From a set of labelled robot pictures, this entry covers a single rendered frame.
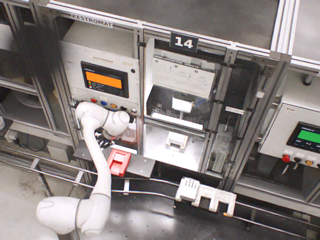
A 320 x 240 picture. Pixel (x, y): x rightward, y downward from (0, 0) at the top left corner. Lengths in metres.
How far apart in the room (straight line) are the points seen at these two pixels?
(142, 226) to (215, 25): 1.44
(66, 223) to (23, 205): 1.78
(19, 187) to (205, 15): 2.44
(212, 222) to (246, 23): 1.40
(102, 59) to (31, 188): 1.95
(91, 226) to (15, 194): 1.93
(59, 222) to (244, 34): 1.17
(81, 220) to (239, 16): 1.17
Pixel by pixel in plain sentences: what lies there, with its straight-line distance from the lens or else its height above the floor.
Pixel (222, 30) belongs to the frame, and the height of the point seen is 2.01.
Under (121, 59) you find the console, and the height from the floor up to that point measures 1.82.
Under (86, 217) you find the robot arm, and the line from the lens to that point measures 1.78.
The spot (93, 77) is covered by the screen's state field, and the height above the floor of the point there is 1.65.
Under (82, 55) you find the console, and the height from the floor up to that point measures 1.78.
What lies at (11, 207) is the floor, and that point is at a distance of 3.59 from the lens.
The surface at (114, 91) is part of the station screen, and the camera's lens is 2.04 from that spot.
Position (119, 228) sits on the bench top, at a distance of 2.62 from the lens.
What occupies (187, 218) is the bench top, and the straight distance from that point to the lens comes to 2.65.
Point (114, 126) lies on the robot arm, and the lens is 2.08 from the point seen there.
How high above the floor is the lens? 3.15
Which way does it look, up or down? 55 degrees down
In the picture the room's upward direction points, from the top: 3 degrees clockwise
